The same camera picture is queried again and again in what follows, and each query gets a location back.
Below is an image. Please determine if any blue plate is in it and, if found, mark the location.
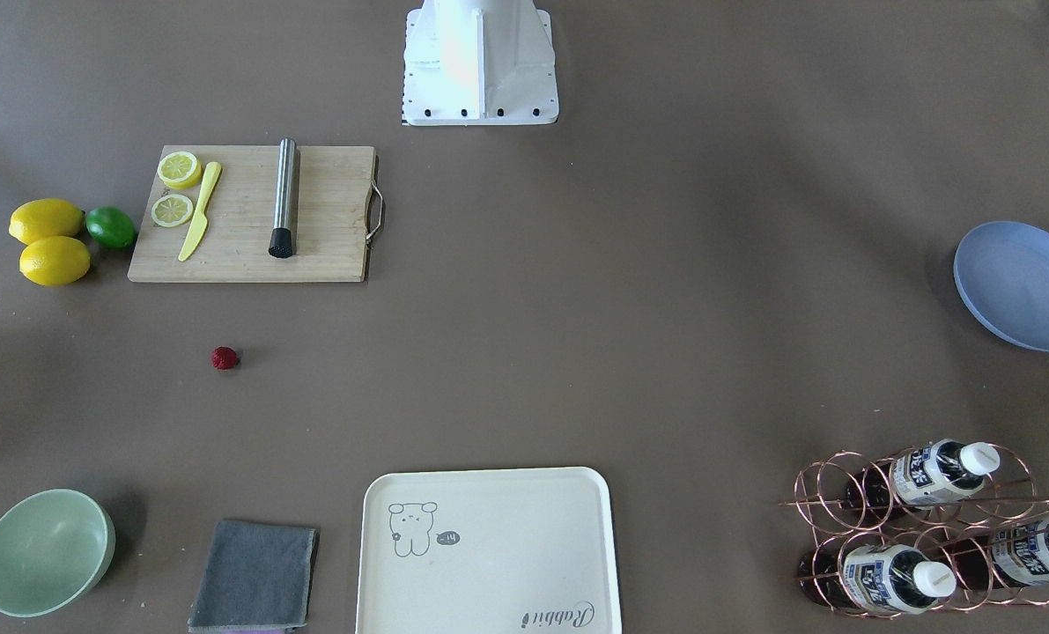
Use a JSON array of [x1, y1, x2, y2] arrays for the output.
[[952, 221, 1049, 353]]

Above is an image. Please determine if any red strawberry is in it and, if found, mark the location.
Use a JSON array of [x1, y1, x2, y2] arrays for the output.
[[210, 346, 240, 371]]

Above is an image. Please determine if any yellow lemon lower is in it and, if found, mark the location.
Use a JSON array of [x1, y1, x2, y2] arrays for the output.
[[19, 236, 91, 286]]

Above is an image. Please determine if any yellow lemon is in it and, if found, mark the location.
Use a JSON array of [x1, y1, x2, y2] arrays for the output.
[[8, 198, 85, 245], [19, 236, 91, 286]]

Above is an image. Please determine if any yellow lemon upper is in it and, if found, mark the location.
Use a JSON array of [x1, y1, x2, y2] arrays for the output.
[[8, 198, 85, 245]]

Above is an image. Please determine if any green lime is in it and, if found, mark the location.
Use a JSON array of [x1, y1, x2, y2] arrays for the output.
[[84, 206, 137, 249]]

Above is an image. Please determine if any lemon slice lower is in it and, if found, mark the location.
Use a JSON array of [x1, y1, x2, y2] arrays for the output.
[[150, 193, 195, 228]]

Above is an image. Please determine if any lemon half upper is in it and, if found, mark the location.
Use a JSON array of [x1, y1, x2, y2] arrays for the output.
[[155, 150, 204, 191]]

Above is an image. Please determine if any green bowl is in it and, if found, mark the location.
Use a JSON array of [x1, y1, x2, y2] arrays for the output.
[[0, 489, 116, 618]]

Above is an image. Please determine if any yellow plastic knife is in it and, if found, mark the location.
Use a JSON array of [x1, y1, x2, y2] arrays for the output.
[[177, 161, 223, 262]]

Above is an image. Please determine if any steel muddler black tip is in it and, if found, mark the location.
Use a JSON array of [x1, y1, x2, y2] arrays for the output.
[[267, 138, 299, 258]]

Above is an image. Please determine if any bamboo cutting board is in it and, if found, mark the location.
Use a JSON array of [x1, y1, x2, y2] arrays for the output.
[[127, 145, 380, 284]]

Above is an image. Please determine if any grey folded cloth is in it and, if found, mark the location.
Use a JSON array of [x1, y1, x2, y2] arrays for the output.
[[188, 520, 318, 633]]

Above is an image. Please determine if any cream rabbit tray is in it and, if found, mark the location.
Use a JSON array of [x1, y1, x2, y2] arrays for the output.
[[356, 466, 624, 633]]

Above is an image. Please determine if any bottle top white cap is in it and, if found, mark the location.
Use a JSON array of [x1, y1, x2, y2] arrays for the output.
[[839, 439, 1001, 521]]

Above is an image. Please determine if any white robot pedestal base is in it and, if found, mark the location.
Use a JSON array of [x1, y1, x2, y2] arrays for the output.
[[401, 1, 560, 126]]

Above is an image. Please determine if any copper wire bottle rack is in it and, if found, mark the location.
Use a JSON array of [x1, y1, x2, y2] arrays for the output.
[[791, 443, 1049, 619]]

